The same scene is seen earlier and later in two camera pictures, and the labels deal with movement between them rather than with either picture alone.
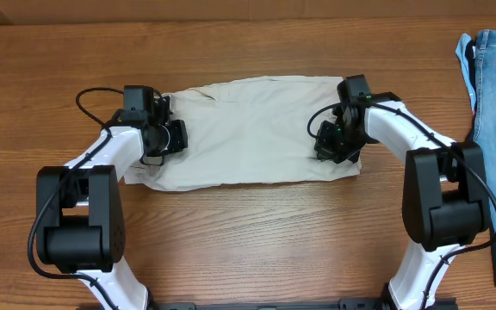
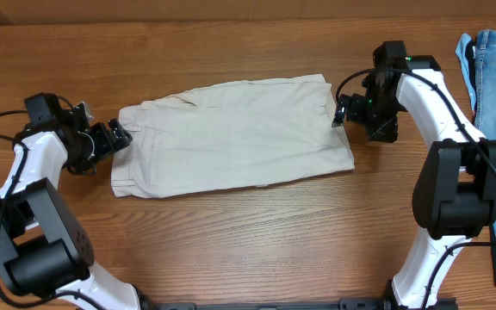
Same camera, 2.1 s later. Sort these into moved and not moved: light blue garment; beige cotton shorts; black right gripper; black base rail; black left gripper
Moved: black right gripper; black left gripper
Not moved: beige cotton shorts; light blue garment; black base rail
